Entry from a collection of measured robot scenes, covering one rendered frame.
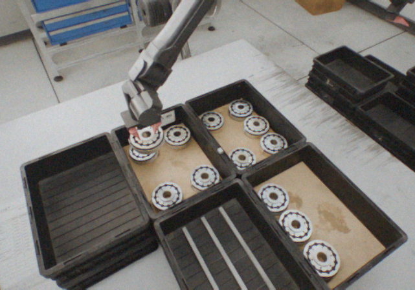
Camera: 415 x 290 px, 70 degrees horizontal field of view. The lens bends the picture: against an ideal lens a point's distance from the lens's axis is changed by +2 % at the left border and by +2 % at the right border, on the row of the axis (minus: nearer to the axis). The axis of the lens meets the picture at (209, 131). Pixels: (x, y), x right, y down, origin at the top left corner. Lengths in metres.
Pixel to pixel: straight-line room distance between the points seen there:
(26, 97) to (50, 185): 1.88
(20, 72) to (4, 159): 1.87
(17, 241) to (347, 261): 1.09
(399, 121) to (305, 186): 1.21
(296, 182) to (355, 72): 1.31
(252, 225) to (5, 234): 0.87
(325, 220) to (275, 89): 0.79
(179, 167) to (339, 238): 0.58
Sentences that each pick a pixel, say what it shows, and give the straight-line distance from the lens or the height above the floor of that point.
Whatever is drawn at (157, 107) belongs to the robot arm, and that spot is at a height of 1.24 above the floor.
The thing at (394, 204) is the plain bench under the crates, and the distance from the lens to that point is 1.36.
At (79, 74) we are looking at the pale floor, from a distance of 3.04.
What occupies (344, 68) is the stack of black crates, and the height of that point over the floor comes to 0.49.
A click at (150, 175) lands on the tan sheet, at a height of 0.83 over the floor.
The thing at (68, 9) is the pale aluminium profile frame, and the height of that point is 0.60.
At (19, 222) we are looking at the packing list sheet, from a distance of 1.32.
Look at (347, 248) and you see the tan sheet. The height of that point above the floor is 0.83.
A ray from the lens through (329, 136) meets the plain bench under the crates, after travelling 1.45.
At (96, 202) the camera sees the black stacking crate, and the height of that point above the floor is 0.83.
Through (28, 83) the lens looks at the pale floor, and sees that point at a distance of 3.14.
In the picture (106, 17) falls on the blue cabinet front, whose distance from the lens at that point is 2.88.
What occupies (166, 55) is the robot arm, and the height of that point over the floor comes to 1.32.
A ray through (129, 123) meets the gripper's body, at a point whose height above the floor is 1.14.
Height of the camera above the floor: 1.73
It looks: 49 degrees down
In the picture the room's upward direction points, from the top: straight up
